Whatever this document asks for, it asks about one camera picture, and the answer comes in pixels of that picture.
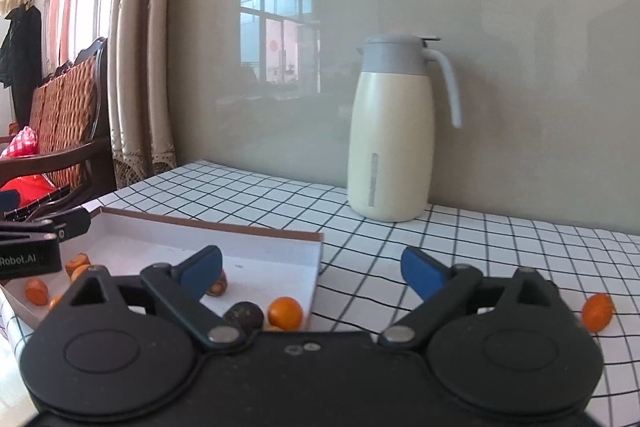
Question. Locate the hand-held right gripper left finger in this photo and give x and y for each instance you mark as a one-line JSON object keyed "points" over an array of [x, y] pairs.
{"points": [[202, 268]]}

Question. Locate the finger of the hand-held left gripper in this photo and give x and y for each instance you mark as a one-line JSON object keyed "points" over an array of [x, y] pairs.
{"points": [[7, 198], [70, 225]]}

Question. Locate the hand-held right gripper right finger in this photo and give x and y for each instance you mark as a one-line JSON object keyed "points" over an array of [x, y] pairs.
{"points": [[422, 271]]}

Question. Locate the white shallow cardboard box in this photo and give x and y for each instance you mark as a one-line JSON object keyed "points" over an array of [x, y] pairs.
{"points": [[150, 242]]}

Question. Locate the dark brown round fruit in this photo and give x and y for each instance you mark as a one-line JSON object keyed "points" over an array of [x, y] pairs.
{"points": [[244, 314]]}

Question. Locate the red cushion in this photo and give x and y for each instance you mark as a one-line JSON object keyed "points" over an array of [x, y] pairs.
{"points": [[30, 184]]}

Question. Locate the red white checked cloth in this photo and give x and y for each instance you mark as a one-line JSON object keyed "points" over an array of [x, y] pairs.
{"points": [[22, 142]]}

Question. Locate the white black checked tablecloth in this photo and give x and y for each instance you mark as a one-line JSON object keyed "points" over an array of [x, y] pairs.
{"points": [[500, 247]]}

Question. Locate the wooden sofa woven cushion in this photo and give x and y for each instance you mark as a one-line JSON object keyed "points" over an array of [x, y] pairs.
{"points": [[70, 107]]}

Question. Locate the cream thermos jug grey lid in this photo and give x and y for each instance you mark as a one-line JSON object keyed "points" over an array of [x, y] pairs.
{"points": [[390, 142]]}

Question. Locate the dark hanging coat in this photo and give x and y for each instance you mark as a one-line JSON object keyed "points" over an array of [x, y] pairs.
{"points": [[25, 57]]}

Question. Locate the beige curtain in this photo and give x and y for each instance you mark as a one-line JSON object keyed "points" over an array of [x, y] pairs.
{"points": [[140, 57]]}

